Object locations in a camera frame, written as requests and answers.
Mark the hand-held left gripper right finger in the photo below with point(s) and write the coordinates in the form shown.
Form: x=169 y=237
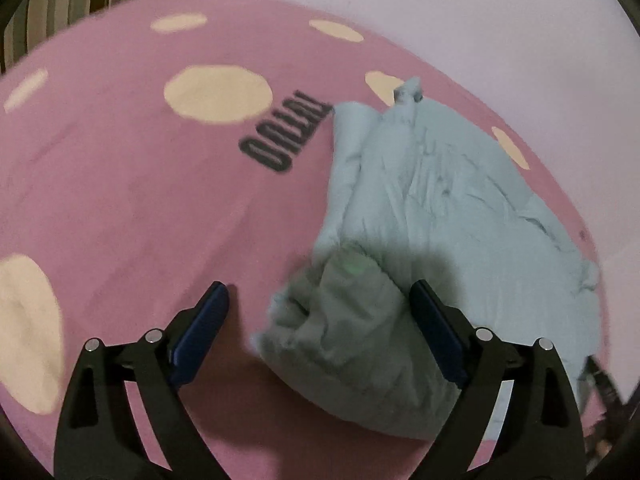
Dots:
x=440 y=332

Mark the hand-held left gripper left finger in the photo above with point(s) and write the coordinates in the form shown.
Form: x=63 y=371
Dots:
x=200 y=332

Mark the pink dotted bed sheet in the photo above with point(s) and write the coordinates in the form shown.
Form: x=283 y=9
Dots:
x=125 y=200

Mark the light blue puffer jacket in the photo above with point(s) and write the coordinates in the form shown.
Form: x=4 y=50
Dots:
x=430 y=195

